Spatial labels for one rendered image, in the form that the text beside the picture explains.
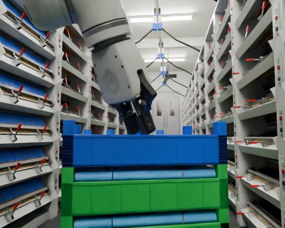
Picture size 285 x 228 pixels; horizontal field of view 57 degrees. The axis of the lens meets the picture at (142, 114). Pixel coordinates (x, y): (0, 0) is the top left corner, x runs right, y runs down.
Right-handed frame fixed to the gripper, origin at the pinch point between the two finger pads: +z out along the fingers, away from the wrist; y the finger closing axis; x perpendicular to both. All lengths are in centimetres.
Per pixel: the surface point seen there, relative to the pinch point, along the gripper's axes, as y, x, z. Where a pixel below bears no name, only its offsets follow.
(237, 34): -46, 134, -6
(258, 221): -28, 73, 83
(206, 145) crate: 8.6, 6.5, 7.6
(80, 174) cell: -3.5, -13.0, 3.8
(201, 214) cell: 7.3, 1.1, 19.0
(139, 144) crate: 2.3, -3.3, 2.6
